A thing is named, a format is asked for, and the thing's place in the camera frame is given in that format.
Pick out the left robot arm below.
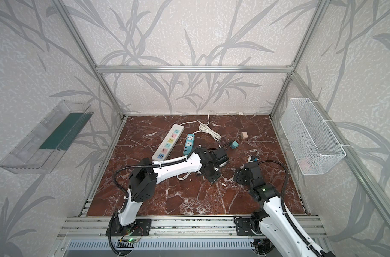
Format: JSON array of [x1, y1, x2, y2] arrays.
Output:
[[112, 147, 229, 230]]

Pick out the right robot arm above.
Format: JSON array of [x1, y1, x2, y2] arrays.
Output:
[[233, 160, 334, 257]]

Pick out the teal power strip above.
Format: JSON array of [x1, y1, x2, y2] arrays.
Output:
[[183, 134, 194, 155]]

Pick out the teal adapter back right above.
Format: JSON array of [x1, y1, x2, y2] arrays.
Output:
[[230, 140, 239, 149]]

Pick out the white long power strip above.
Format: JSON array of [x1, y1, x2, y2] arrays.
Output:
[[152, 124, 184, 161]]

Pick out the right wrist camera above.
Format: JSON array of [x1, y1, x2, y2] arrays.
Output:
[[248, 155, 259, 163]]

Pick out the white bundled strip cable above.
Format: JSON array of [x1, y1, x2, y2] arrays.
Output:
[[180, 110, 244, 142]]

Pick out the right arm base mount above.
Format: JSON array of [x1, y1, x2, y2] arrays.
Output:
[[233, 216, 262, 236]]

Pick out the white wire mesh basket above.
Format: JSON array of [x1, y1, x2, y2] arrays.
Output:
[[280, 97, 346, 176]]

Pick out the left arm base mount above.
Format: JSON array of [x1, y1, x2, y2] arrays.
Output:
[[106, 217, 152, 237]]

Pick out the aluminium front rail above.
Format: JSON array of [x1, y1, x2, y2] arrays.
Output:
[[56, 216, 327, 240]]

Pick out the clear plastic wall tray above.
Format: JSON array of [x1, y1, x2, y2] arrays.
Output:
[[0, 100, 94, 174]]

